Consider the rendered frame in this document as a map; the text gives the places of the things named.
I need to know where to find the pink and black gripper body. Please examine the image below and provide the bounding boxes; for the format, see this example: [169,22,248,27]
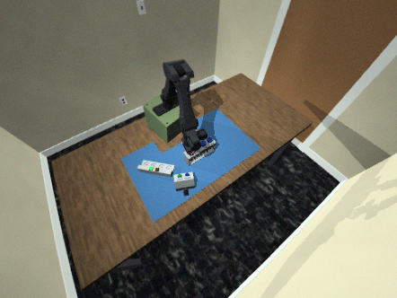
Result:
[181,137,193,153]

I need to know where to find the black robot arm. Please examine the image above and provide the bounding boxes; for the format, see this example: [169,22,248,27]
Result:
[153,59,207,151]

